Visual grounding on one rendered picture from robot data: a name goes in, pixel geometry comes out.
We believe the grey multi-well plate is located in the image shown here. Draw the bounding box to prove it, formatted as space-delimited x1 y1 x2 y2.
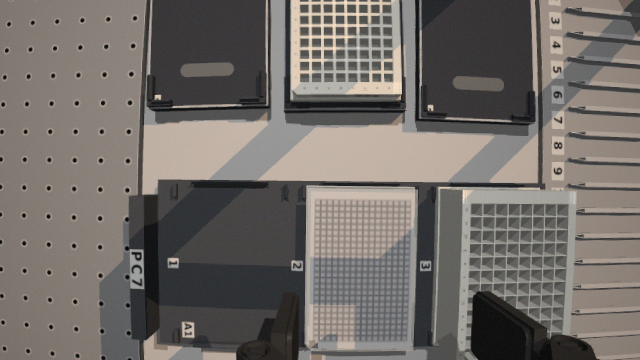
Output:
305 185 418 351

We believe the grey perforated base plate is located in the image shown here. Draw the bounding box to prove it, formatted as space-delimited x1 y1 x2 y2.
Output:
0 0 146 360

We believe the grey deep-well block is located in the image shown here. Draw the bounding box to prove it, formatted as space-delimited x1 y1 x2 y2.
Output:
431 187 577 360

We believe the white well plate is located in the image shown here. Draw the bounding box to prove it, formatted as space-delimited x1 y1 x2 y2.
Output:
290 0 402 102

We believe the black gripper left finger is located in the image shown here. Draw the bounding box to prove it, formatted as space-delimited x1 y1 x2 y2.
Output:
236 292 299 360

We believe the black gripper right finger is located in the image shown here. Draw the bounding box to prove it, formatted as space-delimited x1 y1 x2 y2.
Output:
471 291 600 360

